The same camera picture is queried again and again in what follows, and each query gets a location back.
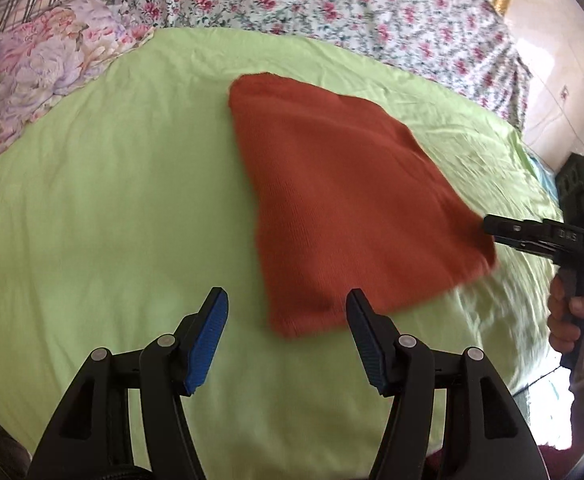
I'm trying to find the white floral quilt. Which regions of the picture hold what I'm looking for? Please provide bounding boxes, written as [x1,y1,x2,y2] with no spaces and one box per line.
[114,0,532,133]

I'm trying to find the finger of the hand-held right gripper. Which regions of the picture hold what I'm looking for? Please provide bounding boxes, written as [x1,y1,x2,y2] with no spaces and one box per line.
[482,214,555,254]

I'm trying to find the person's right hand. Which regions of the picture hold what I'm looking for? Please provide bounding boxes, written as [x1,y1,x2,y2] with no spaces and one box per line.
[546,275,584,357]

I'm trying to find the orange knit sweater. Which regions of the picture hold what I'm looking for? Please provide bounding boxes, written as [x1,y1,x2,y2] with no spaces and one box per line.
[228,73,497,339]

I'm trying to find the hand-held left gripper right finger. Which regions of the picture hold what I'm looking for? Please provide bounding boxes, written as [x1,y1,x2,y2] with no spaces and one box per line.
[346,288,547,480]

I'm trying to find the pastel floral pillow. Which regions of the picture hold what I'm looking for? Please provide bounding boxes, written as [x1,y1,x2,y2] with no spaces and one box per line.
[0,0,155,161]

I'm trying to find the green bed sheet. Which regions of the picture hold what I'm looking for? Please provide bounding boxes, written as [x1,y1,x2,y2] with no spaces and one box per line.
[0,27,565,461]

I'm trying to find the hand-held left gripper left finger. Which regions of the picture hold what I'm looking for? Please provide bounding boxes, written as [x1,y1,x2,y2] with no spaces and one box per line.
[27,287,230,480]

